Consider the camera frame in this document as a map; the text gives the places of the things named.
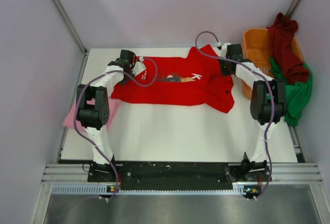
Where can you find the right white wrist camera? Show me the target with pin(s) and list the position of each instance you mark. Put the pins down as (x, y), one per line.
(222, 47)

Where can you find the red teddy bear t-shirt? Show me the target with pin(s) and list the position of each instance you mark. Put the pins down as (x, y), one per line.
(193, 80)

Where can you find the grey slotted cable duct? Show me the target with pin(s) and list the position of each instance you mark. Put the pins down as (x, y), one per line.
(71, 189)

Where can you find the aluminium frame rail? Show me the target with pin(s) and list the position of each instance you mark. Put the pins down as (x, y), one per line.
(282, 173)

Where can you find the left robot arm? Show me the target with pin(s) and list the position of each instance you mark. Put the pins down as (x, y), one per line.
(92, 111)

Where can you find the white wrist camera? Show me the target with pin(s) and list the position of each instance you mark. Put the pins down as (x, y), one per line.
(139, 66)
(222, 47)

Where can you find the green t-shirt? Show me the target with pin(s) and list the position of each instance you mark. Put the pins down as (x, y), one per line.
(297, 95)

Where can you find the left corner aluminium post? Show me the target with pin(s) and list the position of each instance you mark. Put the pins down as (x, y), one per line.
(69, 25)

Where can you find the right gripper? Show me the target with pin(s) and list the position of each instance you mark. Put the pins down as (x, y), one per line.
(224, 73)

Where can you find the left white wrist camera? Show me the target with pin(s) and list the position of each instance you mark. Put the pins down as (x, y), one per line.
(139, 66)

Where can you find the dark red t-shirt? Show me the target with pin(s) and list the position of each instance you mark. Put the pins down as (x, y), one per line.
(281, 35)

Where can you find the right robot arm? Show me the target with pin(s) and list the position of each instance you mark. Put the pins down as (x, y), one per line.
(267, 107)

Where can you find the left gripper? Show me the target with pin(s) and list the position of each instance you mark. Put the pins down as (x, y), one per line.
(125, 81)

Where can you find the orange plastic basket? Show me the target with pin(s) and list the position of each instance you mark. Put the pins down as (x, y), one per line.
(256, 48)

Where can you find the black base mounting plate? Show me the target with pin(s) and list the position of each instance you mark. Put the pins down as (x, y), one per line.
(141, 175)

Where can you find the folded pink t-shirt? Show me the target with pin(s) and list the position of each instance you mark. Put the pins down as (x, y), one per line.
(113, 104)

